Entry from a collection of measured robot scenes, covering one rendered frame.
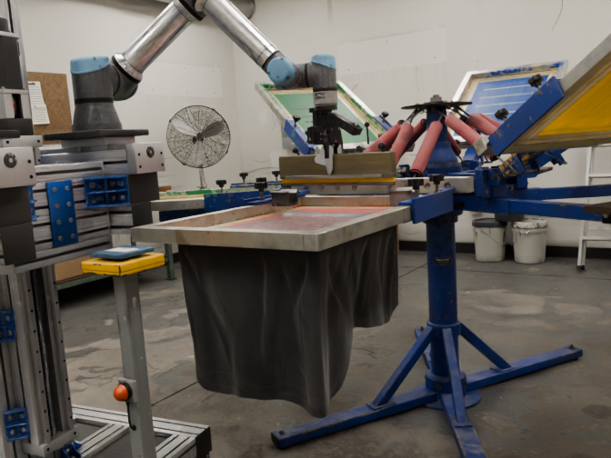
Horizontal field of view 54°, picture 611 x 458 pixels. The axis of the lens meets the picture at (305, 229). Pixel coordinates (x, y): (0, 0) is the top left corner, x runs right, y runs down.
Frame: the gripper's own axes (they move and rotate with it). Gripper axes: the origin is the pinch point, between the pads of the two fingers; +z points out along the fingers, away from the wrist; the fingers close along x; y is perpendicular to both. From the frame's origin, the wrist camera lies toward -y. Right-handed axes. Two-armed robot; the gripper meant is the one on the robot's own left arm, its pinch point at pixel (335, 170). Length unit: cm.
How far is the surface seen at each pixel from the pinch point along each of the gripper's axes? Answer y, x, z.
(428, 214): -30.6, 0.2, 13.3
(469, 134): -22, -65, -9
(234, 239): -6, 58, 12
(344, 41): 226, -415, -114
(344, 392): 44, -71, 109
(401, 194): -22.4, 0.5, 7.5
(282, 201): 20.8, 0.4, 9.7
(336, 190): 13.8, -23.8, 8.5
